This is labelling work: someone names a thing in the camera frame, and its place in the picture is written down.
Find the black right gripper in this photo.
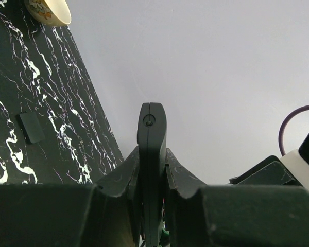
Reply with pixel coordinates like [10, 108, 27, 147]
[229, 155, 301, 186]

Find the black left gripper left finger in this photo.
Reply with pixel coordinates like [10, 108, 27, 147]
[0, 149, 140, 246]

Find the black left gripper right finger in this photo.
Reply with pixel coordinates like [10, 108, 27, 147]
[165, 150, 309, 246]

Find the black remote battery cover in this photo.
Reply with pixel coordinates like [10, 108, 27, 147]
[18, 112, 45, 144]

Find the cream floral bowl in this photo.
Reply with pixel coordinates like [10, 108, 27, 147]
[23, 0, 72, 27]

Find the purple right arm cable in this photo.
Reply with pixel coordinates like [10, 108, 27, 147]
[278, 103, 309, 156]

